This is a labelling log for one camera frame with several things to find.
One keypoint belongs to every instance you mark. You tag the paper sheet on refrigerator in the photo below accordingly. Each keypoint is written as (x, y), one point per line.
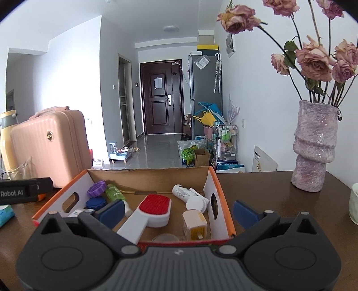
(202, 62)

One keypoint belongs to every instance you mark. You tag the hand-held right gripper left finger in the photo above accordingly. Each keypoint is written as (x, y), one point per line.
(113, 212)

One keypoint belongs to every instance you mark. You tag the clear round plastic lid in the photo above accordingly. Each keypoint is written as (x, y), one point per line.
(165, 237)

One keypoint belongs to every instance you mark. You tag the grey interior door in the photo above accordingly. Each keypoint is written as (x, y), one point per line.
(124, 100)

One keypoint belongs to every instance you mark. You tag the open brown cardboard box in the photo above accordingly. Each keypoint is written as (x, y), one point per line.
(202, 159)

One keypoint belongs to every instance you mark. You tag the clear plastic bag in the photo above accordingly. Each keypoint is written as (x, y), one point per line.
(184, 143)

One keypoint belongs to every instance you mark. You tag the white brush with red bristles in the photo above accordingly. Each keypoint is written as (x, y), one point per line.
(155, 207)

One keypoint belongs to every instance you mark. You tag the purple decorative branches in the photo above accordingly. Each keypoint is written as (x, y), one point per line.
(232, 110)

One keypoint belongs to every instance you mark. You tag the bouquet of dried roses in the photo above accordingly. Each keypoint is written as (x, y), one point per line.
(313, 60)

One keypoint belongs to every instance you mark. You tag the green printed bag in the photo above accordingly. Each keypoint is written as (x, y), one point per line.
(188, 155)

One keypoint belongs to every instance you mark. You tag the blue white carton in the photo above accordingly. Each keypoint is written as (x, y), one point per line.
(226, 162)

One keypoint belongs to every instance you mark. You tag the cardboard boxes by door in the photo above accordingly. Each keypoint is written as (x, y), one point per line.
(188, 124)

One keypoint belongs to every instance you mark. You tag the pink glitter vase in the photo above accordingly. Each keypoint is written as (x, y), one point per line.
(313, 145)

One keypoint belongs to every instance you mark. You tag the pink ribbed suitcase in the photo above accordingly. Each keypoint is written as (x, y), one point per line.
(50, 156)

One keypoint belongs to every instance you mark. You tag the green plastic bottle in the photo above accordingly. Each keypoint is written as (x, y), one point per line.
(113, 193)

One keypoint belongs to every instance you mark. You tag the purple ribbed plastic cap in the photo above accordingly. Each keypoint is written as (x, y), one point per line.
(96, 189)

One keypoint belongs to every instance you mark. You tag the beige yellow plastic container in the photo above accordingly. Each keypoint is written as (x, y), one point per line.
(194, 223)

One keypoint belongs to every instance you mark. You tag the dark brown entrance door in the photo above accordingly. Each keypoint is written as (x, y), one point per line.
(160, 112)

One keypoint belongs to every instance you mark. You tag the white board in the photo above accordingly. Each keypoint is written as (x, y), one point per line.
(264, 161)

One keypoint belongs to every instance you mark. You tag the round ceiling light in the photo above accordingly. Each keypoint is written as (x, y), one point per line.
(171, 28)

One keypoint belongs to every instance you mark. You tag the blue ribbed plastic cap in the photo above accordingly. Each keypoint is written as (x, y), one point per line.
(95, 203)

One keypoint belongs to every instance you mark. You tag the yellow blue box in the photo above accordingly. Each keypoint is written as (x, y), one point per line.
(208, 48)

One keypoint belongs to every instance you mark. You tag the blue tissue box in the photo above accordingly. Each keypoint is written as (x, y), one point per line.
(5, 216)

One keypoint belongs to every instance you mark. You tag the pink bucket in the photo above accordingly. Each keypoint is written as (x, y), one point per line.
(208, 132)

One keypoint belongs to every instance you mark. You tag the grey refrigerator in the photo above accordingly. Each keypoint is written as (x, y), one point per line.
(204, 89)

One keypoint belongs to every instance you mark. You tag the small white ribbed cap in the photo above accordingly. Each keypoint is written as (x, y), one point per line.
(195, 204)

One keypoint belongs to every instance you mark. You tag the yellow thermos jug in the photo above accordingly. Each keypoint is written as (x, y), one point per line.
(7, 151)

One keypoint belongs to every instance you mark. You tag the clear glass cup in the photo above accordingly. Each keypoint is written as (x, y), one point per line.
(21, 172)

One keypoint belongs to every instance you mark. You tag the dark shoes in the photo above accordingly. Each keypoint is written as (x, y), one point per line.
(185, 137)

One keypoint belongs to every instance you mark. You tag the white wall panel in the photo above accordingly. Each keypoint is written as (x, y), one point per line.
(230, 49)

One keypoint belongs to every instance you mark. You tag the clear folded umbrella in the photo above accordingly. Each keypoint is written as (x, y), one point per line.
(217, 72)

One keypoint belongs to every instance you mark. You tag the red orange cardboard box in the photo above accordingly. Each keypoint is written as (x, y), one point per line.
(167, 179)

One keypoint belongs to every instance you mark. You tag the white cup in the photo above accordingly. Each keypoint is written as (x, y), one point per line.
(354, 204)

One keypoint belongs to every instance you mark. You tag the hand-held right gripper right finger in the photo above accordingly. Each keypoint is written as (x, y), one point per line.
(244, 212)

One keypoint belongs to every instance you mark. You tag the white plastic bottle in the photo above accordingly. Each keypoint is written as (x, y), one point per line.
(180, 191)

